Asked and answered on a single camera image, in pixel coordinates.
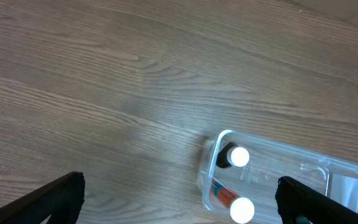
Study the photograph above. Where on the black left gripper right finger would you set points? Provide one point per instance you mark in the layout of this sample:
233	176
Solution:
298	203

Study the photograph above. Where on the clear plastic container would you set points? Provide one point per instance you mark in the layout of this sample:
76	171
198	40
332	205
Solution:
270	160

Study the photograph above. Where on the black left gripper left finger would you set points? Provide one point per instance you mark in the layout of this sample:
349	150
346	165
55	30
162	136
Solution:
59	201

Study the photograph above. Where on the dark bottle with white cap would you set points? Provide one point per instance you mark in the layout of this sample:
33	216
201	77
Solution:
232	155

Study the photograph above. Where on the orange tube with white cap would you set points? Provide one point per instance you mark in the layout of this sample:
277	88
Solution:
241	209

